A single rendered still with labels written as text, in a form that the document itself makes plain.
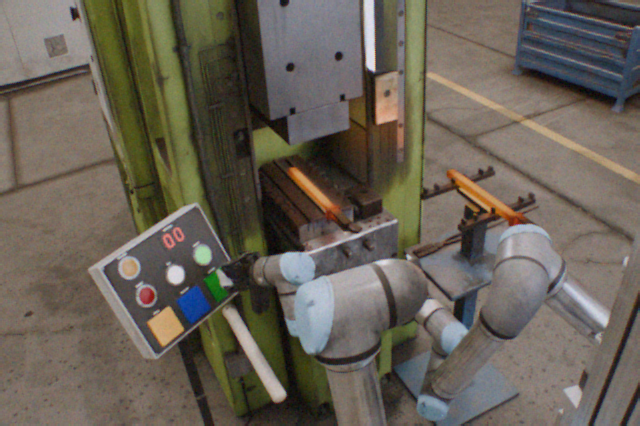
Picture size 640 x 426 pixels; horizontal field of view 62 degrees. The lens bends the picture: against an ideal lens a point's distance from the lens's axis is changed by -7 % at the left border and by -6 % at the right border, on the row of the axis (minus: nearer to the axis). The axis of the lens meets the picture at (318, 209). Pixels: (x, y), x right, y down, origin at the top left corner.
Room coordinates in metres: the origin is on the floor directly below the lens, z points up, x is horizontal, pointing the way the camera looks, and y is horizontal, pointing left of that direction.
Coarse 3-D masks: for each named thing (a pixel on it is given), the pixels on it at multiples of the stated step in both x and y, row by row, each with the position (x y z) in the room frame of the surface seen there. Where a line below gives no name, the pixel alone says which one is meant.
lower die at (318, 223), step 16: (272, 160) 1.88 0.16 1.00; (288, 160) 1.86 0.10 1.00; (304, 160) 1.87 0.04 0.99; (272, 176) 1.77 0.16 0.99; (288, 176) 1.75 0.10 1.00; (320, 176) 1.74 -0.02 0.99; (272, 192) 1.68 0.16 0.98; (288, 192) 1.66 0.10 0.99; (304, 192) 1.64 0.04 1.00; (304, 208) 1.55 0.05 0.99; (320, 208) 1.53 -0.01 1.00; (352, 208) 1.54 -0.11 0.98; (288, 224) 1.53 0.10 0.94; (304, 224) 1.47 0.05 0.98; (320, 224) 1.49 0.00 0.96; (336, 224) 1.52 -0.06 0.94; (304, 240) 1.47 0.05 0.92
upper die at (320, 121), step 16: (256, 112) 1.69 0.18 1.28; (304, 112) 1.48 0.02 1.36; (320, 112) 1.50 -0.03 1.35; (336, 112) 1.53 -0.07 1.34; (272, 128) 1.57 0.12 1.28; (288, 128) 1.46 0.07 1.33; (304, 128) 1.48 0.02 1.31; (320, 128) 1.50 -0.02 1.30; (336, 128) 1.52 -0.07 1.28; (288, 144) 1.46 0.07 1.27
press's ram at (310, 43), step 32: (256, 0) 1.44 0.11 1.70; (288, 0) 1.48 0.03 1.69; (320, 0) 1.51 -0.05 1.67; (352, 0) 1.55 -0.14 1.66; (256, 32) 1.46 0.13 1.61; (288, 32) 1.47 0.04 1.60; (320, 32) 1.51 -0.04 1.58; (352, 32) 1.55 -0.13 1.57; (256, 64) 1.49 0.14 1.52; (288, 64) 1.47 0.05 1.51; (320, 64) 1.51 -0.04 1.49; (352, 64) 1.55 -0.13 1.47; (256, 96) 1.52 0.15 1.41; (288, 96) 1.46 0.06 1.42; (320, 96) 1.51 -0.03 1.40; (352, 96) 1.55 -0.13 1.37
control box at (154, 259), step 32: (160, 224) 1.23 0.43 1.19; (192, 224) 1.26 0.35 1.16; (128, 256) 1.11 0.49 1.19; (160, 256) 1.15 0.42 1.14; (192, 256) 1.20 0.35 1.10; (224, 256) 1.25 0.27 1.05; (128, 288) 1.05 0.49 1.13; (160, 288) 1.09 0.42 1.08; (192, 288) 1.14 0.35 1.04; (128, 320) 1.01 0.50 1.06; (160, 352) 0.98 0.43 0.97
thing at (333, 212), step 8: (296, 176) 1.73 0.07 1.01; (304, 176) 1.72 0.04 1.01; (304, 184) 1.67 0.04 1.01; (312, 184) 1.66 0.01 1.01; (312, 192) 1.61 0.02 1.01; (320, 192) 1.61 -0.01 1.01; (320, 200) 1.56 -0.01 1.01; (328, 200) 1.56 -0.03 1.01; (328, 208) 1.51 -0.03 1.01; (336, 208) 1.50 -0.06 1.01; (328, 216) 1.49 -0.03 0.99; (336, 216) 1.46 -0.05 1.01; (344, 216) 1.45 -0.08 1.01; (344, 224) 1.41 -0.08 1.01; (344, 232) 1.41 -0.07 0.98
